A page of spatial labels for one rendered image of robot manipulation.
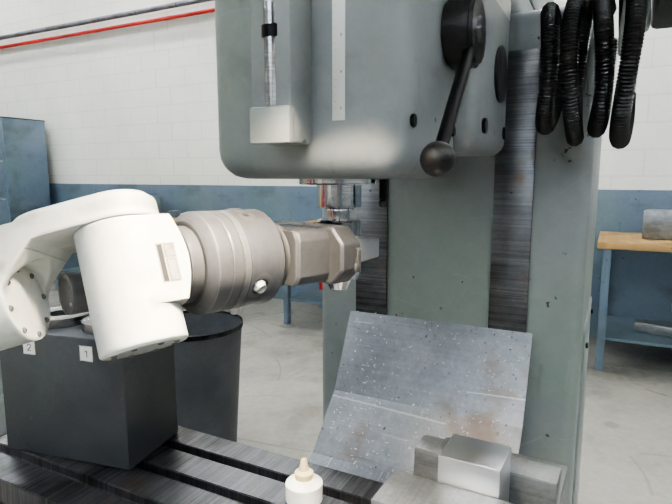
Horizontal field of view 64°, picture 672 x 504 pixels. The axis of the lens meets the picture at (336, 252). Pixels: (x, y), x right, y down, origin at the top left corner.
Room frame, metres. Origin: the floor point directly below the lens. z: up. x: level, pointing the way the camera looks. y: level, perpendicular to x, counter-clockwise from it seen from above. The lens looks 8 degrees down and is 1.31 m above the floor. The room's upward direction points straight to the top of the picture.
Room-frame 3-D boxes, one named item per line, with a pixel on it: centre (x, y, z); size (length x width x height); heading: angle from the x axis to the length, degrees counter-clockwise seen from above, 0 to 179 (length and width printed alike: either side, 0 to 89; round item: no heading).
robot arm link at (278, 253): (0.51, 0.06, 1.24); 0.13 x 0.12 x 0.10; 44
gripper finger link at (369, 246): (0.55, -0.02, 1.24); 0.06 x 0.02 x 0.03; 134
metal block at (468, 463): (0.50, -0.14, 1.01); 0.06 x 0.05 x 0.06; 61
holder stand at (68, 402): (0.78, 0.38, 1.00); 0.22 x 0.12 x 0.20; 73
